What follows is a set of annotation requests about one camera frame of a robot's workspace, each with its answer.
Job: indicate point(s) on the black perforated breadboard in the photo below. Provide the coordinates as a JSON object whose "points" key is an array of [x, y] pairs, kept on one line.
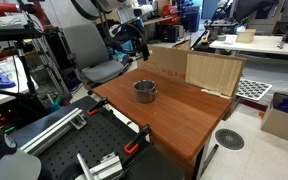
{"points": [[94, 143]]}

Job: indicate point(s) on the blue cloth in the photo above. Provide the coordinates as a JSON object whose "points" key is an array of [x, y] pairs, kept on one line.
{"points": [[2, 81]]}

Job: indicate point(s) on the brown cardboard sheet red print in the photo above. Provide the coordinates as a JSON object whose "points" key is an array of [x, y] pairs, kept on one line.
{"points": [[210, 73]]}

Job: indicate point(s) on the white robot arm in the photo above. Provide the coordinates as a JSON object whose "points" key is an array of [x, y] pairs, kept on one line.
{"points": [[117, 6]]}

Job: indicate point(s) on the grey and black cap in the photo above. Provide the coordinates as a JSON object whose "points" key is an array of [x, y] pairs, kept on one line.
{"points": [[10, 166]]}

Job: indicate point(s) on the small aluminium corner bracket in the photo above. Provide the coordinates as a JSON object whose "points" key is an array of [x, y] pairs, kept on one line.
{"points": [[79, 121]]}

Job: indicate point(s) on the black tripod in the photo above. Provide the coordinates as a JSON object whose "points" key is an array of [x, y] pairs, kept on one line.
{"points": [[24, 66]]}

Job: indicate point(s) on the white perforated crate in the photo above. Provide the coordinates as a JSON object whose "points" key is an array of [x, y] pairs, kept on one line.
{"points": [[254, 89]]}

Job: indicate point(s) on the stainless steel pot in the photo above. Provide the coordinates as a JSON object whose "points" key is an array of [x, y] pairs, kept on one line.
{"points": [[144, 91]]}

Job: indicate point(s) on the aluminium mount bracket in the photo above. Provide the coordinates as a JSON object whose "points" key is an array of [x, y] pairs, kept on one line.
{"points": [[100, 166]]}

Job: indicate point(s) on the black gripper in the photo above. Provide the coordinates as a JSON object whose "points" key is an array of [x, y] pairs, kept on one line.
{"points": [[144, 46]]}

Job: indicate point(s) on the light wooden box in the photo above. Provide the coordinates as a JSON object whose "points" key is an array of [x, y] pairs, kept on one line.
{"points": [[245, 36]]}

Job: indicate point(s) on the open cardboard box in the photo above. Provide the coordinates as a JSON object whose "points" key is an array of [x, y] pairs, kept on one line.
{"points": [[280, 128]]}

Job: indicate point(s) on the long white table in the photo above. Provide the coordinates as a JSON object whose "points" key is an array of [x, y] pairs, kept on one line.
{"points": [[267, 45]]}

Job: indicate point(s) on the black stereo camera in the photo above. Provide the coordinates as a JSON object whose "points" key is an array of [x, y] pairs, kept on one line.
{"points": [[14, 33]]}

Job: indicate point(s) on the grey office chair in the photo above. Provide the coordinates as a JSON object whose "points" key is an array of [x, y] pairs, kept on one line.
{"points": [[84, 46]]}

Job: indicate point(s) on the long aluminium extrusion rail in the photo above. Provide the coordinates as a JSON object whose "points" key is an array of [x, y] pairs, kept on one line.
{"points": [[50, 131]]}

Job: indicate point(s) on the metal step ladder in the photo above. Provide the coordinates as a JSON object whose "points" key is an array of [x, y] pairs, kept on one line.
{"points": [[50, 66]]}

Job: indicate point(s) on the white side table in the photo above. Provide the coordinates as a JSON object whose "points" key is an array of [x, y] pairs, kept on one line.
{"points": [[4, 98]]}

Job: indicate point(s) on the black table leg frame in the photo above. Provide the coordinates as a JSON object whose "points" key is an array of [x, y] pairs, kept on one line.
{"points": [[204, 163]]}

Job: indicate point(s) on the red robot arm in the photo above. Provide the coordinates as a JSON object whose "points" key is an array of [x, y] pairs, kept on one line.
{"points": [[4, 7]]}

